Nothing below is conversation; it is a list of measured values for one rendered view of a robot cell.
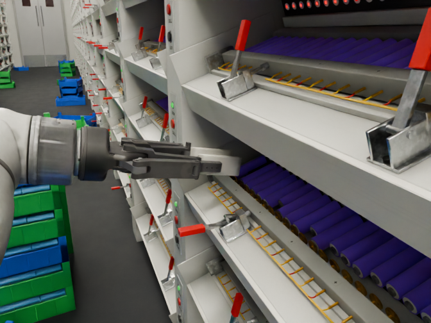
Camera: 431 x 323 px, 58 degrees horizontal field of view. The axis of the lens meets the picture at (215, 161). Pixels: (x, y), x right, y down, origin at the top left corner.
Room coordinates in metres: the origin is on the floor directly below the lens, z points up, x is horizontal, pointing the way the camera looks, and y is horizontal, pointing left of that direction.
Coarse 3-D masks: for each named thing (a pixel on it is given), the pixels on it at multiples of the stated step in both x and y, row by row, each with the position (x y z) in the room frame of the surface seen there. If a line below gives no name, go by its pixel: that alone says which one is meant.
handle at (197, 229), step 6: (222, 222) 0.48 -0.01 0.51; (228, 222) 0.48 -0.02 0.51; (180, 228) 0.46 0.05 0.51; (186, 228) 0.46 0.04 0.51; (192, 228) 0.46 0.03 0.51; (198, 228) 0.46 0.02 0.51; (204, 228) 0.46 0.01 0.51; (210, 228) 0.47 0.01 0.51; (216, 228) 0.47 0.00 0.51; (180, 234) 0.45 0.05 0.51; (186, 234) 0.45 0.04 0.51; (192, 234) 0.46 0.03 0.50
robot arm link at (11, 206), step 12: (0, 168) 0.39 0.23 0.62; (0, 180) 0.37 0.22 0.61; (12, 180) 0.40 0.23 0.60; (0, 192) 0.36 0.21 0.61; (12, 192) 0.39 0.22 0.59; (0, 204) 0.34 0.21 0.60; (12, 204) 0.37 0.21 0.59; (0, 216) 0.33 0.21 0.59; (12, 216) 0.36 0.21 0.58; (0, 228) 0.32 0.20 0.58; (0, 240) 0.32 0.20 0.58; (0, 252) 0.31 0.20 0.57; (0, 264) 0.31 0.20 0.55
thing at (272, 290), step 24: (240, 144) 0.68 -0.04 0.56; (192, 192) 0.64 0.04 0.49; (216, 192) 0.61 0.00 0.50; (216, 216) 0.54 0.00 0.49; (216, 240) 0.50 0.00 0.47; (240, 240) 0.46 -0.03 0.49; (264, 240) 0.45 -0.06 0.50; (240, 264) 0.42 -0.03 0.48; (264, 264) 0.40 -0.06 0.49; (288, 264) 0.39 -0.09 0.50; (264, 288) 0.37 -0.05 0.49; (288, 288) 0.36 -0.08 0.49; (264, 312) 0.37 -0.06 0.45; (288, 312) 0.33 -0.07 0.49; (312, 312) 0.32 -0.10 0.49; (384, 312) 0.30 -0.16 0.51; (408, 312) 0.29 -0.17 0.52
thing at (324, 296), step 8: (232, 200) 0.56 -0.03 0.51; (256, 224) 0.48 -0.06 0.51; (264, 232) 0.45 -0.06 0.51; (272, 240) 0.43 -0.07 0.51; (280, 248) 0.41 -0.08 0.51; (288, 256) 0.40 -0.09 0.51; (296, 264) 0.38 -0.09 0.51; (304, 272) 0.36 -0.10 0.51; (304, 280) 0.36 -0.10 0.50; (312, 288) 0.34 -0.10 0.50; (320, 288) 0.34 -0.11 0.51; (320, 296) 0.33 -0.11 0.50; (328, 296) 0.32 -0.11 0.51; (328, 304) 0.32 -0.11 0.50; (336, 312) 0.30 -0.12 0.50; (344, 312) 0.30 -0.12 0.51; (352, 320) 0.29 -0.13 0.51
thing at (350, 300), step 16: (224, 176) 0.61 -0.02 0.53; (224, 192) 0.58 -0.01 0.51; (240, 192) 0.54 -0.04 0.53; (240, 208) 0.52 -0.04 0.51; (256, 208) 0.49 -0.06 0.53; (272, 224) 0.44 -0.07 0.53; (256, 240) 0.44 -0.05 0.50; (288, 240) 0.40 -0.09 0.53; (272, 256) 0.40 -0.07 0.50; (304, 256) 0.37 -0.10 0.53; (320, 272) 0.34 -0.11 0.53; (336, 272) 0.33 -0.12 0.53; (336, 288) 0.31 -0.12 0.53; (352, 288) 0.31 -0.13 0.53; (336, 304) 0.31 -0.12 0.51; (352, 304) 0.29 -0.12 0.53; (368, 304) 0.28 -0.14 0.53; (368, 320) 0.27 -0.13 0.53; (384, 320) 0.27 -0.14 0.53
